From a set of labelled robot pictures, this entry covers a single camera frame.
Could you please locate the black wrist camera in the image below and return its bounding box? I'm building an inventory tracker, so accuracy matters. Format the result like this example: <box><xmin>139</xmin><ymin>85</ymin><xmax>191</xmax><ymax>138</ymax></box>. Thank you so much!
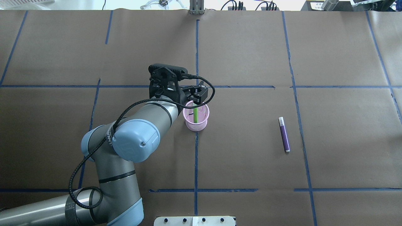
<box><xmin>148</xmin><ymin>63</ymin><xmax>188</xmax><ymax>81</ymax></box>

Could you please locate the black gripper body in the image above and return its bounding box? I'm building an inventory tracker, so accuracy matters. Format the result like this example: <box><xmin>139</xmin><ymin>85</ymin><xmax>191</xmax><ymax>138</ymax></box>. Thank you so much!
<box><xmin>149</xmin><ymin>73</ymin><xmax>195</xmax><ymax>105</ymax></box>

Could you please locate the green marker pen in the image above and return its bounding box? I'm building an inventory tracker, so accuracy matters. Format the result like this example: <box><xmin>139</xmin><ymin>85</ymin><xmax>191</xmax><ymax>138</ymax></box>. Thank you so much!
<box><xmin>193</xmin><ymin>108</ymin><xmax>198</xmax><ymax>124</ymax></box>

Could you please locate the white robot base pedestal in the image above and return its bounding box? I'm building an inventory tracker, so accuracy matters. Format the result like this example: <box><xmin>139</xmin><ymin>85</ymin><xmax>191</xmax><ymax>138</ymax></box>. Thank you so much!
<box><xmin>153</xmin><ymin>216</ymin><xmax>237</xmax><ymax>226</ymax></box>

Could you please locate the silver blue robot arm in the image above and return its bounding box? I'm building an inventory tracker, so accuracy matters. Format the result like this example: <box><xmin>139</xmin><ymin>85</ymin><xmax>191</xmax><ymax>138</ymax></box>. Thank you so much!
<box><xmin>1</xmin><ymin>63</ymin><xmax>215</xmax><ymax>226</ymax></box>

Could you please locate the pink mesh pen holder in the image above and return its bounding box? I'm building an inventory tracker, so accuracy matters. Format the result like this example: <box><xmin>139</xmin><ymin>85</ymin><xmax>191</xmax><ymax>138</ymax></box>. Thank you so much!
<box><xmin>182</xmin><ymin>105</ymin><xmax>210</xmax><ymax>132</ymax></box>

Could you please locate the aluminium frame post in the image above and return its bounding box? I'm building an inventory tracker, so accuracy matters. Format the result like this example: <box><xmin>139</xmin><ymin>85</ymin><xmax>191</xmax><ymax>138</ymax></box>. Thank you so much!
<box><xmin>188</xmin><ymin>0</ymin><xmax>205</xmax><ymax>15</ymax></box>

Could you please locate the purple marker pen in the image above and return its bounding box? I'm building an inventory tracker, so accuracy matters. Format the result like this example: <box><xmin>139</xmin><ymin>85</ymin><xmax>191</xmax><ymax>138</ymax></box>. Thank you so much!
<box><xmin>278</xmin><ymin>117</ymin><xmax>290</xmax><ymax>153</ymax></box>

